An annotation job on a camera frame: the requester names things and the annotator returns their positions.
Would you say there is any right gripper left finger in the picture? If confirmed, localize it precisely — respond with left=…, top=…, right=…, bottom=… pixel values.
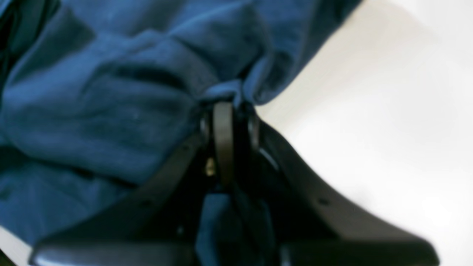
left=29, top=102, right=234, bottom=266

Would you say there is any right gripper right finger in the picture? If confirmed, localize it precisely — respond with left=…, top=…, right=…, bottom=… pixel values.
left=235, top=105, right=439, bottom=266

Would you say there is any dark blue t-shirt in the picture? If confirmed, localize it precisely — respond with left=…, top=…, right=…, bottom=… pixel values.
left=1, top=0, right=361, bottom=266

